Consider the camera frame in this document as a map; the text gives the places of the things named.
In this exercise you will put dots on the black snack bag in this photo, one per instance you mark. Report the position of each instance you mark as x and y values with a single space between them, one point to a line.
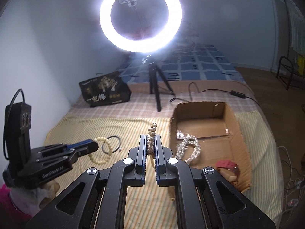
104 95

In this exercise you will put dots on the black metal rack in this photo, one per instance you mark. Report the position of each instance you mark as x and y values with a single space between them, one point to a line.
282 58

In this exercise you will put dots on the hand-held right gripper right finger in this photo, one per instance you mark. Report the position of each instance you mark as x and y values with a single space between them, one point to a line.
159 148

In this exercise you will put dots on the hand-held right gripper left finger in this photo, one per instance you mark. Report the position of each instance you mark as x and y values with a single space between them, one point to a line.
142 148

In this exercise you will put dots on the white striped towel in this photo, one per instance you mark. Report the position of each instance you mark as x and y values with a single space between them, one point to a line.
296 23

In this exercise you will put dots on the plaid bed cloth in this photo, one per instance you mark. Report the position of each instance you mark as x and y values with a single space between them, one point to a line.
133 105

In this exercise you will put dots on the red cloth pouch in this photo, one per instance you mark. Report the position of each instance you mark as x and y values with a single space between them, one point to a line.
226 165

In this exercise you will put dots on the yellow box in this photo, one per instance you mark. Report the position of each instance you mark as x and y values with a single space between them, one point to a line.
300 64

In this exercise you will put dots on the black tripod stand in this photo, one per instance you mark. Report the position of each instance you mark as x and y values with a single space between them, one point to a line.
157 95

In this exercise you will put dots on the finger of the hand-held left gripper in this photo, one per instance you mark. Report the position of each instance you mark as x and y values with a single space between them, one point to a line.
87 149
82 143

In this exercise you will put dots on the yellow striped cloth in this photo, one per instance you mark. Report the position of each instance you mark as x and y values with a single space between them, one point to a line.
259 148

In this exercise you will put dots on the person's left forearm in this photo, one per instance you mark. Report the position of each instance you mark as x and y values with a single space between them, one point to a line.
21 200

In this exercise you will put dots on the phone clamp holder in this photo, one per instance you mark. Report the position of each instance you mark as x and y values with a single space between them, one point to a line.
131 3

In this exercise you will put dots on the blue checked bedsheet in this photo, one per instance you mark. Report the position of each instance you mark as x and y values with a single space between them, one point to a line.
190 64

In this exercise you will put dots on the person's left hand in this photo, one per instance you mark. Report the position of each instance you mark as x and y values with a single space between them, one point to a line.
48 190

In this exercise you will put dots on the cardboard box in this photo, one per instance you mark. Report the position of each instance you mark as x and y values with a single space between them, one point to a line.
209 145

